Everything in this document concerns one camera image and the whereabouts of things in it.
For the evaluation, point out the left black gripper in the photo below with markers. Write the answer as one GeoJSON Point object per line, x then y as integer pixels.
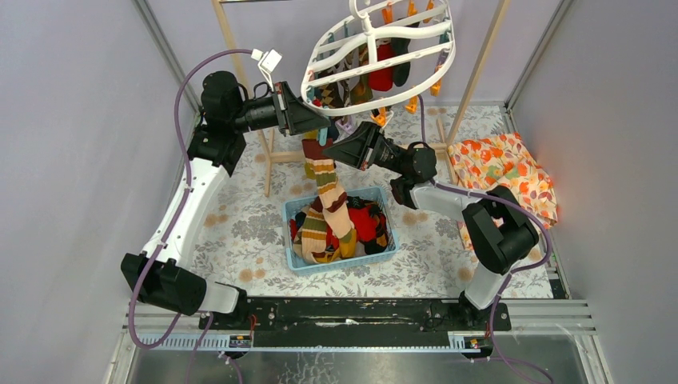
{"type": "Point", "coordinates": [285, 109]}

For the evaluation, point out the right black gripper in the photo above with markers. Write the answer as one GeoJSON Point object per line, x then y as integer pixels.
{"type": "Point", "coordinates": [360, 148]}

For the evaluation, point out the striped beige brown sock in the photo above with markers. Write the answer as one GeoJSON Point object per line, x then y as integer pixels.
{"type": "Point", "coordinates": [331, 193]}

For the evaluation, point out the white round clip hanger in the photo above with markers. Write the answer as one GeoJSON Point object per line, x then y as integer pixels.
{"type": "Point", "coordinates": [359, 90]}

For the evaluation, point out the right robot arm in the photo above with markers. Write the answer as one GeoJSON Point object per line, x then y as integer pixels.
{"type": "Point", "coordinates": [501, 231]}

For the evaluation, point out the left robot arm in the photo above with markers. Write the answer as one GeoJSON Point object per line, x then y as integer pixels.
{"type": "Point", "coordinates": [160, 274]}

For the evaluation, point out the pile of socks in basket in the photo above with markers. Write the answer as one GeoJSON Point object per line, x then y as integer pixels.
{"type": "Point", "coordinates": [357, 229]}

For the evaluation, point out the argyle dark hanging sock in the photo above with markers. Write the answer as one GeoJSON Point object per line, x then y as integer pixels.
{"type": "Point", "coordinates": [333, 95]}

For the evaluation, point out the red hanging sock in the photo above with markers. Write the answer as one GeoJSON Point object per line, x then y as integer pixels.
{"type": "Point", "coordinates": [382, 80]}

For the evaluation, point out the dark green hanging sock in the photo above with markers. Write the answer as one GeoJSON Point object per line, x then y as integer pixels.
{"type": "Point", "coordinates": [401, 71]}

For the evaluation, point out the blue plastic basket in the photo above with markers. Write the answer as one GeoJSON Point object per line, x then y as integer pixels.
{"type": "Point", "coordinates": [300, 267]}

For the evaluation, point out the floral table mat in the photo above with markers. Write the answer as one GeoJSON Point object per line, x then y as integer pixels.
{"type": "Point", "coordinates": [241, 243]}

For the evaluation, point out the floral orange cloth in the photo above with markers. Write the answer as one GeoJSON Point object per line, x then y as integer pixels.
{"type": "Point", "coordinates": [504, 160]}

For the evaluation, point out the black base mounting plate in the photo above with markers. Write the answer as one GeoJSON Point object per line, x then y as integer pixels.
{"type": "Point", "coordinates": [279, 322]}

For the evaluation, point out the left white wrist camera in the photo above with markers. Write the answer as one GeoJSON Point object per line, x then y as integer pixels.
{"type": "Point", "coordinates": [267, 61]}

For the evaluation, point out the wooden drying rack frame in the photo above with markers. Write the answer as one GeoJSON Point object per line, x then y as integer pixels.
{"type": "Point", "coordinates": [369, 36]}

